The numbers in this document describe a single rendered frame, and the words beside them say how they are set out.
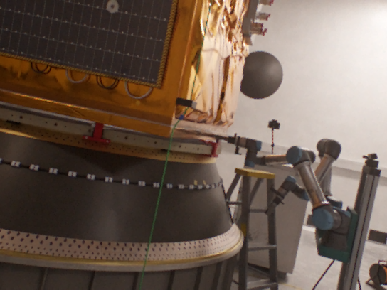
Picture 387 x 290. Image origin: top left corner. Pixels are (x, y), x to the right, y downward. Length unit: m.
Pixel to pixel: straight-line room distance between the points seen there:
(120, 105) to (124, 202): 0.49
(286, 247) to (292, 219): 0.39
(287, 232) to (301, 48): 5.19
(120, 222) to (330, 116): 8.34
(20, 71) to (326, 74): 8.60
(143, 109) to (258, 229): 4.45
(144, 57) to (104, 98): 0.25
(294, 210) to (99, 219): 4.29
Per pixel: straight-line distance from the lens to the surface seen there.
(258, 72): 10.06
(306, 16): 10.34
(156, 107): 1.80
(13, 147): 2.17
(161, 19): 1.81
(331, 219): 2.59
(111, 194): 2.07
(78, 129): 2.09
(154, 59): 1.78
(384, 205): 10.36
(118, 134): 2.10
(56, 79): 1.97
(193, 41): 1.84
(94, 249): 1.99
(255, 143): 2.97
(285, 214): 6.05
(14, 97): 2.07
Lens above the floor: 1.83
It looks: 2 degrees down
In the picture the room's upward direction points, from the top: 12 degrees clockwise
